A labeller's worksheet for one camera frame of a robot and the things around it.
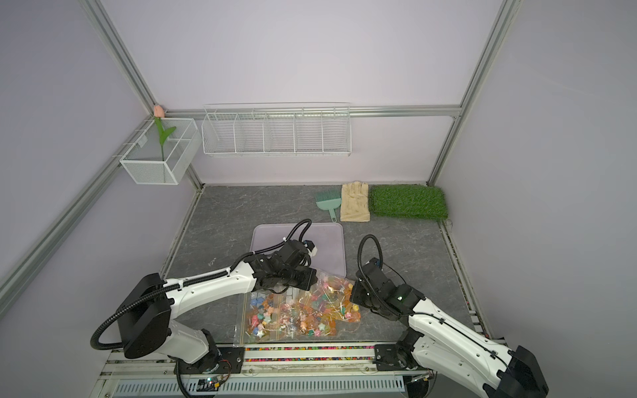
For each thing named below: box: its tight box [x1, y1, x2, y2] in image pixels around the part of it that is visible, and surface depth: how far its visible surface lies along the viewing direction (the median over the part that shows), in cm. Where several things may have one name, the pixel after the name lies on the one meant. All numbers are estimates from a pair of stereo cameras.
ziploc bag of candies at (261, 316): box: [233, 288, 300, 346], surface depth 81 cm
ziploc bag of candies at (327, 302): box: [293, 271, 361, 338], surface depth 82 cm
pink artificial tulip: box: [153, 104, 177, 162], surface depth 92 cm
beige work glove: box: [340, 181, 370, 223], surface depth 115 cm
